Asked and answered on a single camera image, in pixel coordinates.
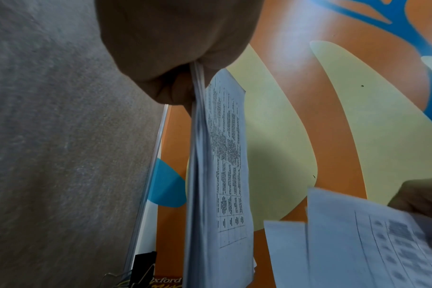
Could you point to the person's left hand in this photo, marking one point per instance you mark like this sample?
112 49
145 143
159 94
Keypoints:
173 42

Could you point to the person's right hand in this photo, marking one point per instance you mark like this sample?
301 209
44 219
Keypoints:
426 197

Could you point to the single printed paper sheet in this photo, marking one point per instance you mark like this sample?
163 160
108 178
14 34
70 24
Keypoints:
344 239

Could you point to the gathered paper stack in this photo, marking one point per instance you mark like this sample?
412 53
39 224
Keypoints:
223 168

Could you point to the black binder clip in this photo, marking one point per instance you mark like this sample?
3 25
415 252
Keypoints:
143 267

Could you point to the grey partition board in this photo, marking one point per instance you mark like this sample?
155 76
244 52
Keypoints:
59 140

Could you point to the dark paperback book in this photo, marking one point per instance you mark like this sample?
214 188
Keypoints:
166 282

